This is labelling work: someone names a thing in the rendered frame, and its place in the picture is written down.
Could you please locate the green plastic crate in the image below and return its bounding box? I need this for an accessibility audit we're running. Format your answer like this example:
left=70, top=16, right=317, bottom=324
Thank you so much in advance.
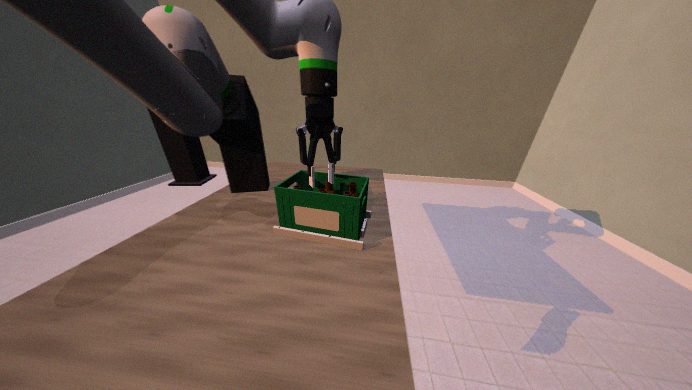
left=274, top=170, right=369, bottom=241

